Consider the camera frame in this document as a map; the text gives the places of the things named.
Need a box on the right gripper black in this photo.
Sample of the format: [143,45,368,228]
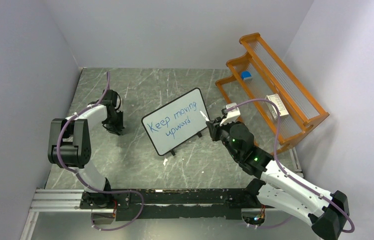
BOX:
[207,115,240,160]

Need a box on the white marker pen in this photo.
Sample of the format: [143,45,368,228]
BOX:
[200,111,210,122]

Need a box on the white board black frame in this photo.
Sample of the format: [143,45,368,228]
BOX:
[141,87,209,156]

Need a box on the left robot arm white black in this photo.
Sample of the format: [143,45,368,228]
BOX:
[47,90,124,208]

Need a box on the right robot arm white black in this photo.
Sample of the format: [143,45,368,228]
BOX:
[206,117,350,240]

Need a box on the blue eraser on rack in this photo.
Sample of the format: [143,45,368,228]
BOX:
[241,71,253,82]

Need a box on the orange wooden rack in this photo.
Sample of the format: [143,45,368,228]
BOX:
[215,32,330,153]

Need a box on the white red small box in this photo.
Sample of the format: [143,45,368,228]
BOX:
[265,94,290,121]

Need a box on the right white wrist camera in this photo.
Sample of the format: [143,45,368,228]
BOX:
[220,102,241,126]

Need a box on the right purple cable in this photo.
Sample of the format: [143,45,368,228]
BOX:
[228,98,356,234]

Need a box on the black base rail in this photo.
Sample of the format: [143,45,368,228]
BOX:
[79,188,263,221]

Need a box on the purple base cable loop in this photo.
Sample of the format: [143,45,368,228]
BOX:
[90,190,145,232]

